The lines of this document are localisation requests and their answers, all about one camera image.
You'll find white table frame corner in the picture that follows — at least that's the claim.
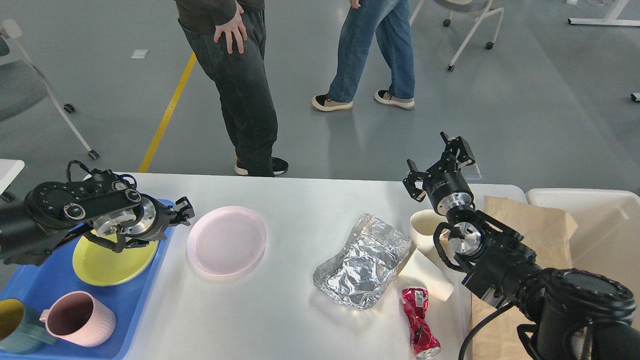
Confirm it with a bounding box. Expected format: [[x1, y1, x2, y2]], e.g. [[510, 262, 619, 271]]
[[567, 0, 640, 28]]

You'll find grey chair left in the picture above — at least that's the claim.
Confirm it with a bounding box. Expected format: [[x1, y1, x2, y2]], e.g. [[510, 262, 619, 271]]
[[0, 19, 99, 160]]

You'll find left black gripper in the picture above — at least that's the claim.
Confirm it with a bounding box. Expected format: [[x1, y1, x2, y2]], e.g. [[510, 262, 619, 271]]
[[93, 196, 195, 249]]

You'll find pink mug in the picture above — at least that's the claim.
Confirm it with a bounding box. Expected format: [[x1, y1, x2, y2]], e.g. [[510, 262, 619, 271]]
[[39, 291, 117, 347]]

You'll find white plastic bin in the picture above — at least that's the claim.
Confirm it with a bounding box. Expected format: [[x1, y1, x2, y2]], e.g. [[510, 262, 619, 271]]
[[526, 188, 640, 302]]

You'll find white side table left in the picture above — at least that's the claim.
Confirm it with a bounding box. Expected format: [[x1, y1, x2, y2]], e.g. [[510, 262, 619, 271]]
[[0, 158, 25, 203]]

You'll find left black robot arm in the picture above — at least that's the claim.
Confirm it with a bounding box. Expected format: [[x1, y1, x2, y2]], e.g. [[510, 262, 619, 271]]
[[0, 162, 195, 266]]

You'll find lying white paper cup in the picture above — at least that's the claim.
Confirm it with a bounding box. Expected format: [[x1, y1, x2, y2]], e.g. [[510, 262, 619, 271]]
[[397, 249, 454, 302]]

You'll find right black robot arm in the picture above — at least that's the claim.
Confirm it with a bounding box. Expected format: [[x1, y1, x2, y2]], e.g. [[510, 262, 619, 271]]
[[403, 132, 640, 360]]

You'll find blue plastic tray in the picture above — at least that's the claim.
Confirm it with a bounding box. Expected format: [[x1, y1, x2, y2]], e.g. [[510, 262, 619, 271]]
[[0, 227, 174, 360]]

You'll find crushed red can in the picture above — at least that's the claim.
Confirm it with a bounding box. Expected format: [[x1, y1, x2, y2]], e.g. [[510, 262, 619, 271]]
[[400, 287, 442, 360]]

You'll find pink plate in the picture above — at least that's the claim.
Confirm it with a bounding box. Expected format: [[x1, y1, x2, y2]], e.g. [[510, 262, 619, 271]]
[[186, 206, 267, 276]]

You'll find person in blue jeans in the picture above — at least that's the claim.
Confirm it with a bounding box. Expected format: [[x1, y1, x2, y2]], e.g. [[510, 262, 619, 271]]
[[311, 0, 416, 113]]

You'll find upright white paper cup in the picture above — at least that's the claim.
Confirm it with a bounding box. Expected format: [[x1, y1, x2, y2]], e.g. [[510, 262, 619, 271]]
[[409, 209, 447, 255]]

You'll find green mug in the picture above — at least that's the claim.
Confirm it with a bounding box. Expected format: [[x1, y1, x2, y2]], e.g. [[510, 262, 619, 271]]
[[0, 298, 58, 354]]

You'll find white chair top right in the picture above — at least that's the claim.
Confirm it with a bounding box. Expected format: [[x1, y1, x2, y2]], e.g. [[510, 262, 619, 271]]
[[409, 0, 506, 72]]

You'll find brown paper bag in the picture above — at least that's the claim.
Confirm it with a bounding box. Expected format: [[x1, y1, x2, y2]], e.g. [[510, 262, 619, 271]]
[[467, 196, 578, 360]]

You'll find white paper on floor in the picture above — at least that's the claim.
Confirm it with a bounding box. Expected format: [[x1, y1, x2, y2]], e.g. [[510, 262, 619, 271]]
[[130, 48, 150, 60]]

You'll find crumpled aluminium foil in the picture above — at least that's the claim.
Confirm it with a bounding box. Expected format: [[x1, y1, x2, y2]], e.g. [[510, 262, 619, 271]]
[[312, 213, 413, 311]]

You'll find yellow plate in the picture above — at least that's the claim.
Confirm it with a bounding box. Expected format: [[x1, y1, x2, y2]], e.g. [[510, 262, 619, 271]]
[[71, 236, 159, 287]]

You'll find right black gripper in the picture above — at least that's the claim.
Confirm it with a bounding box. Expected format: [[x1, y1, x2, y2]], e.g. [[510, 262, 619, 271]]
[[403, 131, 476, 215]]

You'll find person in dark clothes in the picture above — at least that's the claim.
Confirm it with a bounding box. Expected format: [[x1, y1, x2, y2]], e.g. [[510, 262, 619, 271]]
[[175, 0, 289, 177]]

